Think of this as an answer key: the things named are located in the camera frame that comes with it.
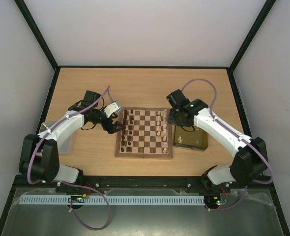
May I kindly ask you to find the wooden folding chess board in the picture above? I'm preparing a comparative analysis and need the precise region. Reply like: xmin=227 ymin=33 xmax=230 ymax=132
xmin=115 ymin=107 xmax=173 ymax=159

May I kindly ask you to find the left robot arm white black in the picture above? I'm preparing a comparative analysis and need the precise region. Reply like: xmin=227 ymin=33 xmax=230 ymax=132
xmin=19 ymin=102 xmax=125 ymax=184

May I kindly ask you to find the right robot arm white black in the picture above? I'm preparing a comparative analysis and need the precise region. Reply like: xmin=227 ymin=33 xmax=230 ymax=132
xmin=167 ymin=97 xmax=267 ymax=193

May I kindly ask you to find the gold metal tray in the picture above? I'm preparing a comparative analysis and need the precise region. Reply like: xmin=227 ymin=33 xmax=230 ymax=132
xmin=173 ymin=126 xmax=209 ymax=151

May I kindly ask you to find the clear plastic container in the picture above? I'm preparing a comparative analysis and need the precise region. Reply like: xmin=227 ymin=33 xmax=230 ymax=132
xmin=39 ymin=121 xmax=77 ymax=156

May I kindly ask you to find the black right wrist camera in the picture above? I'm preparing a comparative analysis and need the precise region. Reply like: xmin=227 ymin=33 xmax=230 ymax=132
xmin=166 ymin=89 xmax=190 ymax=109

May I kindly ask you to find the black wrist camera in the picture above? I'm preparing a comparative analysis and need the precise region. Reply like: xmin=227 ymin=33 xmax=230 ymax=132
xmin=166 ymin=89 xmax=190 ymax=109
xmin=81 ymin=90 xmax=101 ymax=107

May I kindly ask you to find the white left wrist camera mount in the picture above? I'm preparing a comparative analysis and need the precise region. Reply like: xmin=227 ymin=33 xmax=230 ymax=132
xmin=104 ymin=101 xmax=122 ymax=118

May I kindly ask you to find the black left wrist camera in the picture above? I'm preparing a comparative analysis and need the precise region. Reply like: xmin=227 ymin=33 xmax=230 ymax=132
xmin=81 ymin=90 xmax=101 ymax=107

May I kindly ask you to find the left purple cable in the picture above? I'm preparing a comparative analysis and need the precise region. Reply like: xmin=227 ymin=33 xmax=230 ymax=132
xmin=27 ymin=86 xmax=111 ymax=231

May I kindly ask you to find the black frame rail front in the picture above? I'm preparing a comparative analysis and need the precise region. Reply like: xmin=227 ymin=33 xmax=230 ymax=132
xmin=12 ymin=175 xmax=275 ymax=195

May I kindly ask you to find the grey slotted cable duct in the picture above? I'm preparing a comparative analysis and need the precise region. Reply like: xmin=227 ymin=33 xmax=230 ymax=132
xmin=19 ymin=195 xmax=204 ymax=206

